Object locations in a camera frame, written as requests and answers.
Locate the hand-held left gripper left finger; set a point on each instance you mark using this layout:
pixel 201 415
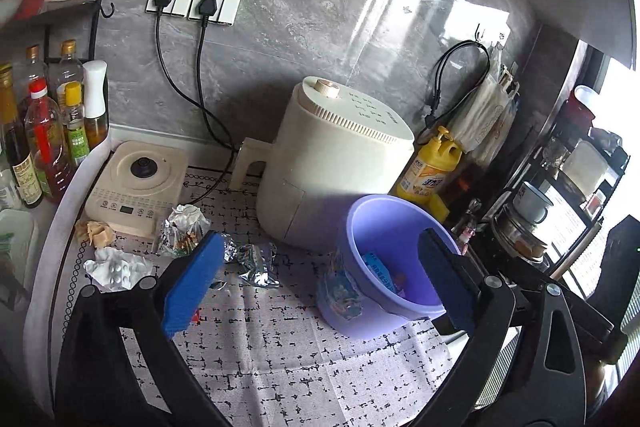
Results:
pixel 192 287

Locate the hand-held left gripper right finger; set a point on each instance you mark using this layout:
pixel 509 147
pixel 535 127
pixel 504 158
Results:
pixel 445 279

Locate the silver foil wrapper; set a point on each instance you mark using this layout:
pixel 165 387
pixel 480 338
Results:
pixel 231 248
pixel 257 264

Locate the printed foil wrapper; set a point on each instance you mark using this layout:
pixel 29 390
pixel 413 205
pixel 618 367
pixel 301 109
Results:
pixel 182 227

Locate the blue packet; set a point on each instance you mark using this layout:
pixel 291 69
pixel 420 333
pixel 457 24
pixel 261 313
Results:
pixel 382 269

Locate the purple plastic bucket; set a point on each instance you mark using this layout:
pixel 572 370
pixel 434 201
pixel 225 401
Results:
pixel 385 227

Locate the white paper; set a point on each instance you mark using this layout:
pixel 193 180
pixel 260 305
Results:
pixel 115 267

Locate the clear printed plastic wrapper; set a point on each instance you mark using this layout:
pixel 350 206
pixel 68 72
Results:
pixel 340 292

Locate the brown paper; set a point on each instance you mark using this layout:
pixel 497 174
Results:
pixel 97 233

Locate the stainless steel pot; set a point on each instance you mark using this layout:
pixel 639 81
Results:
pixel 520 239

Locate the yellow dish soap bottle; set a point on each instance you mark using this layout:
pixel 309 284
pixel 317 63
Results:
pixel 430 172

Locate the white enamel mug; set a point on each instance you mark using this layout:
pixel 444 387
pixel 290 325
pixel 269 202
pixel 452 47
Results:
pixel 530 207

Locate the patterned white table mat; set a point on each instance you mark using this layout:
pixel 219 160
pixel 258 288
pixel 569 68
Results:
pixel 280 357

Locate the white plastic container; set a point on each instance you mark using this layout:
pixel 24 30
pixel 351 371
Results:
pixel 582 167

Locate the black dish rack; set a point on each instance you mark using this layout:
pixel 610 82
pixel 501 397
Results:
pixel 540 152

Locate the hanging clear bag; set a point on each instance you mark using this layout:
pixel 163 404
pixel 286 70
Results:
pixel 507 122

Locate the red and white cup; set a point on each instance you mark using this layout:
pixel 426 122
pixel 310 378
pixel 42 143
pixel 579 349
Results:
pixel 582 107

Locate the cream air fryer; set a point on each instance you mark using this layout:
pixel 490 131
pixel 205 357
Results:
pixel 325 157

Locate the hanging white bag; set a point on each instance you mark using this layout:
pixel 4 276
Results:
pixel 482 112

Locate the white container green label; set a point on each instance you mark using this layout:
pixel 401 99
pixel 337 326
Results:
pixel 17 232

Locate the yellow cap green label bottle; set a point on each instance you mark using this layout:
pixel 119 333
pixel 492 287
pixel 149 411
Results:
pixel 77 137

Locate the red cap sauce bottle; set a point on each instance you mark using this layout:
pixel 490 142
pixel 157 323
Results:
pixel 47 142

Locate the dark sauce bottle gold cap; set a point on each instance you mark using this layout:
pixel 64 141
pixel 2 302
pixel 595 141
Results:
pixel 20 157

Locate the white top oil sprayer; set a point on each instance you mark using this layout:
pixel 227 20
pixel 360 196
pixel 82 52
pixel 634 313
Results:
pixel 95 82

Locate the clear oil bottle gold cap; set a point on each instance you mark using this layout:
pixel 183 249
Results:
pixel 67 67

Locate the black metal shelf rack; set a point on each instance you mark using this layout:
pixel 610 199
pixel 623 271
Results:
pixel 95 42

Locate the white bowl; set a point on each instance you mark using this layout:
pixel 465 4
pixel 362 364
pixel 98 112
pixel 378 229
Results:
pixel 10 7

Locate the clear adhesive wall hook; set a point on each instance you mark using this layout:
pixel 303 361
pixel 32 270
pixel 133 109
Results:
pixel 481 32

